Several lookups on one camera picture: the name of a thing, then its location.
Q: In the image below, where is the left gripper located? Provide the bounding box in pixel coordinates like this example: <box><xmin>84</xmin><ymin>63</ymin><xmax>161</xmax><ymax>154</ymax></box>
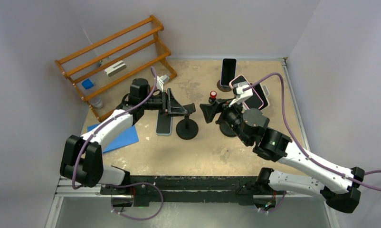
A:
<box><xmin>141</xmin><ymin>88</ymin><xmax>187</xmax><ymax>117</ymax></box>

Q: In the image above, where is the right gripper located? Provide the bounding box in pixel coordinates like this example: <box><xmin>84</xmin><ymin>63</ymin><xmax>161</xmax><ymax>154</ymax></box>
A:
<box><xmin>200</xmin><ymin>97</ymin><xmax>251</xmax><ymax>145</ymax></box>

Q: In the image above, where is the light blue case phone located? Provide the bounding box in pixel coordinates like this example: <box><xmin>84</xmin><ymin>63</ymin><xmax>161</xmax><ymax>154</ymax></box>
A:
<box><xmin>156</xmin><ymin>113</ymin><xmax>172</xmax><ymax>136</ymax></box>

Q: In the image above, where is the black phone stand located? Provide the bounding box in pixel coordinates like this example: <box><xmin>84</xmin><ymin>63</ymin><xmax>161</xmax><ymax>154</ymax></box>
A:
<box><xmin>219</xmin><ymin>123</ymin><xmax>237</xmax><ymax>138</ymax></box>
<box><xmin>176</xmin><ymin>103</ymin><xmax>199</xmax><ymax>140</ymax></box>

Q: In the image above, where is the pink case phone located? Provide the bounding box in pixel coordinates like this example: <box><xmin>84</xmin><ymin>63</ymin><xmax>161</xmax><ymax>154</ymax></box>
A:
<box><xmin>229</xmin><ymin>75</ymin><xmax>265</xmax><ymax>111</ymax></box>

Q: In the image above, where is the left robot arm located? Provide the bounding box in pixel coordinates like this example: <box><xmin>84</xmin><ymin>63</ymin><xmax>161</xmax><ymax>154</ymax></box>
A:
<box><xmin>60</xmin><ymin>78</ymin><xmax>195</xmax><ymax>194</ymax></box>

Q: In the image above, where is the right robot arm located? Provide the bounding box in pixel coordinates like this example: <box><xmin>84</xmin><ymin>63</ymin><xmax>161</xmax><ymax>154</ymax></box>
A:
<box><xmin>200</xmin><ymin>99</ymin><xmax>364</xmax><ymax>214</ymax></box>

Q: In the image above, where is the black phone on round stand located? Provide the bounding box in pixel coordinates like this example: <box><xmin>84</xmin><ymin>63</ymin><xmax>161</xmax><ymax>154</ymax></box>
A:
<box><xmin>219</xmin><ymin>58</ymin><xmax>237</xmax><ymax>86</ymax></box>

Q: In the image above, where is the black phone on silver stand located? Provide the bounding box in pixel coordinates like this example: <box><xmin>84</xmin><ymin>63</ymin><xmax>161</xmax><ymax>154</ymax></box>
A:
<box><xmin>255</xmin><ymin>84</ymin><xmax>270</xmax><ymax>110</ymax></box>

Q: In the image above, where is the silver phone stand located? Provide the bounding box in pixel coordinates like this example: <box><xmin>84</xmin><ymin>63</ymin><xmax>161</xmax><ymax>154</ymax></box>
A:
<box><xmin>261</xmin><ymin>85</ymin><xmax>270</xmax><ymax>97</ymax></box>

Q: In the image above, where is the red black stamp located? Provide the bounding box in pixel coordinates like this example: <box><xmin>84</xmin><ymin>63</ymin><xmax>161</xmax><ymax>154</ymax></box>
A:
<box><xmin>208</xmin><ymin>91</ymin><xmax>217</xmax><ymax>104</ymax></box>

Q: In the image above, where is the blue mat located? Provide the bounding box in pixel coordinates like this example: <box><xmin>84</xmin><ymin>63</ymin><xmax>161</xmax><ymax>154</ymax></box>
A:
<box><xmin>81</xmin><ymin>123</ymin><xmax>139</xmax><ymax>153</ymax></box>

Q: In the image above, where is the orange wooden rack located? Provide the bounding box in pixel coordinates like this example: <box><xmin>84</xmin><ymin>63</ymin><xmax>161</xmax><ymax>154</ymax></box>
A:
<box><xmin>55</xmin><ymin>15</ymin><xmax>177</xmax><ymax>122</ymax></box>

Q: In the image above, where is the white eraser block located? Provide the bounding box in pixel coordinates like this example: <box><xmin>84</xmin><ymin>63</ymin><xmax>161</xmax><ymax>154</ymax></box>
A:
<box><xmin>104</xmin><ymin>60</ymin><xmax>127</xmax><ymax>77</ymax></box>

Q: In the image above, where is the clear plastic cup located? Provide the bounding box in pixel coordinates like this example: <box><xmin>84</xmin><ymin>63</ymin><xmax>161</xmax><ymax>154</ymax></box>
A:
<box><xmin>89</xmin><ymin>96</ymin><xmax>104</xmax><ymax>109</ymax></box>

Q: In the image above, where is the blue cube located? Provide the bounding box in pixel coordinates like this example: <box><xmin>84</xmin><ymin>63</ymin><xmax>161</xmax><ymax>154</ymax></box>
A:
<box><xmin>81</xmin><ymin>78</ymin><xmax>95</xmax><ymax>90</ymax></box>

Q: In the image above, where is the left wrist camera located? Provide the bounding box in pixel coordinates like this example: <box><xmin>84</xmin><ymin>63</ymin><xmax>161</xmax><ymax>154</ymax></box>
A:
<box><xmin>156</xmin><ymin>75</ymin><xmax>170</xmax><ymax>92</ymax></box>

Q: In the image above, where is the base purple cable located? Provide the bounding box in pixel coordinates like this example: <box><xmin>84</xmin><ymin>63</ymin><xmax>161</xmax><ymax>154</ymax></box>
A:
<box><xmin>110</xmin><ymin>182</ymin><xmax>165</xmax><ymax>222</ymax></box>

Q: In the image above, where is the black base frame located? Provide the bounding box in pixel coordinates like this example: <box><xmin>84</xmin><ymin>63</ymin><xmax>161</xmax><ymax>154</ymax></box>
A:
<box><xmin>101</xmin><ymin>175</ymin><xmax>284</xmax><ymax>207</ymax></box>

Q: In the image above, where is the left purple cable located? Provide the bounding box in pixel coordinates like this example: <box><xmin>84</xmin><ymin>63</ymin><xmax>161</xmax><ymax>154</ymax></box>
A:
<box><xmin>71</xmin><ymin>66</ymin><xmax>160</xmax><ymax>190</ymax></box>

